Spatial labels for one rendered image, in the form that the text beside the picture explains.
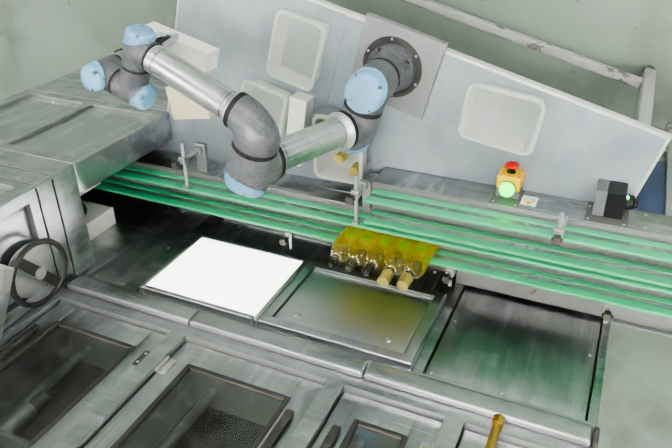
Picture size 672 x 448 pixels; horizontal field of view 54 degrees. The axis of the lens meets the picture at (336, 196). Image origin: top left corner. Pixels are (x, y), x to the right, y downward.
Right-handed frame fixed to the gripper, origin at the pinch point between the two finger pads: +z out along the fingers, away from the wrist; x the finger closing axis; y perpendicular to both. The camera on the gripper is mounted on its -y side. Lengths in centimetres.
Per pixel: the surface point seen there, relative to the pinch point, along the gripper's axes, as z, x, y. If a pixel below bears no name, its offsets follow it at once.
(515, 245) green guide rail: 8, 19, -115
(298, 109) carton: 19.2, 13.3, -35.3
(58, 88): 30, 55, 75
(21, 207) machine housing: -46, 44, 16
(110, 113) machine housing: 17, 46, 38
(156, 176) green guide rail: 8, 56, 9
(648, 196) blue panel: 39, 3, -144
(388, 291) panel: -3, 47, -87
